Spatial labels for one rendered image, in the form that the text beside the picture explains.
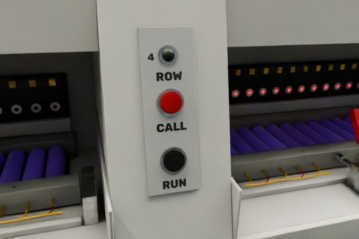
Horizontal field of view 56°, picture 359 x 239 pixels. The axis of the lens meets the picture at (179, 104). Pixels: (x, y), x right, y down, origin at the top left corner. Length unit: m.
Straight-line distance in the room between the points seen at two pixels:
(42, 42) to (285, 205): 0.25
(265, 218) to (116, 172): 0.15
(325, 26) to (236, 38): 0.08
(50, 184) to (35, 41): 0.14
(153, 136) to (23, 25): 0.11
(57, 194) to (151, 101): 0.13
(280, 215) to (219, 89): 0.14
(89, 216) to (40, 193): 0.05
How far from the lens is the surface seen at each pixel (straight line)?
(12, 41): 0.25
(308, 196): 0.37
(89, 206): 0.30
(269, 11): 0.28
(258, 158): 0.37
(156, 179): 0.25
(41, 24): 0.25
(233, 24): 0.27
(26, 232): 0.32
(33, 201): 0.33
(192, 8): 0.25
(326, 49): 0.56
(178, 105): 0.24
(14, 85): 0.41
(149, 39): 0.24
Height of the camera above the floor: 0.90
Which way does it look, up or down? 6 degrees down
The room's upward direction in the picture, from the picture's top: 3 degrees counter-clockwise
